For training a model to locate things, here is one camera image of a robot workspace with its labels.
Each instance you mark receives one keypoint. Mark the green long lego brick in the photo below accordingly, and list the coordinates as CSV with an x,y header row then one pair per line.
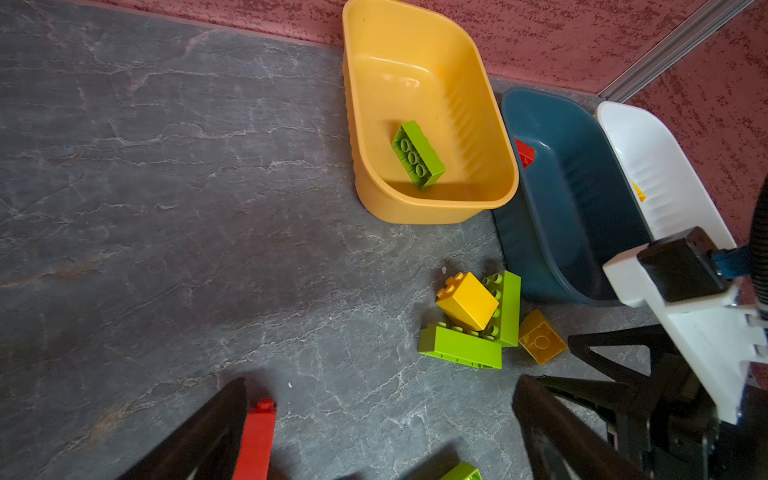
x,y
448,343

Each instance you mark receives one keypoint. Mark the small red lego brick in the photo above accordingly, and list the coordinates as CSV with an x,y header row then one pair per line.
x,y
526,153

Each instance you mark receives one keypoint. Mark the yellow lego brick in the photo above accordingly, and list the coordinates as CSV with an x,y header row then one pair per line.
x,y
639,193

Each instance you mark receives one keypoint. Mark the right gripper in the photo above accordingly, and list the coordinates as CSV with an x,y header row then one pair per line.
x,y
678,432

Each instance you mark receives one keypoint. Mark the yellow lego cube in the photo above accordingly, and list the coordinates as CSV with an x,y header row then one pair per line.
x,y
467,302

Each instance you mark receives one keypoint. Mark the yellow plastic bin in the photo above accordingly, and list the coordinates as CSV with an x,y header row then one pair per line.
x,y
404,63

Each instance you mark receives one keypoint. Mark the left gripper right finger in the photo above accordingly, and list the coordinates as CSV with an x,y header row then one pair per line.
x,y
558,444

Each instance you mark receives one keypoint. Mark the red long lego brick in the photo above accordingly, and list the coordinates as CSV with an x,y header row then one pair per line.
x,y
256,442

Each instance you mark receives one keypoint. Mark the white plastic bin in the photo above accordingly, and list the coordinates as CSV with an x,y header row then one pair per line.
x,y
650,155

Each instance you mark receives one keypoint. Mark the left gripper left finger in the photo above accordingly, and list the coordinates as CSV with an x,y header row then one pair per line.
x,y
206,446

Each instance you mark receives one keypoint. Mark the yellow lego brick underside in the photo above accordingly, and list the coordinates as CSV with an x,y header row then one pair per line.
x,y
539,338

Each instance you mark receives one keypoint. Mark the teal plastic bin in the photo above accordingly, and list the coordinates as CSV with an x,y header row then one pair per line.
x,y
574,210

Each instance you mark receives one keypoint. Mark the right corner aluminium post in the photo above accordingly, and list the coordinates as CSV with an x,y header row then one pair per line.
x,y
696,29

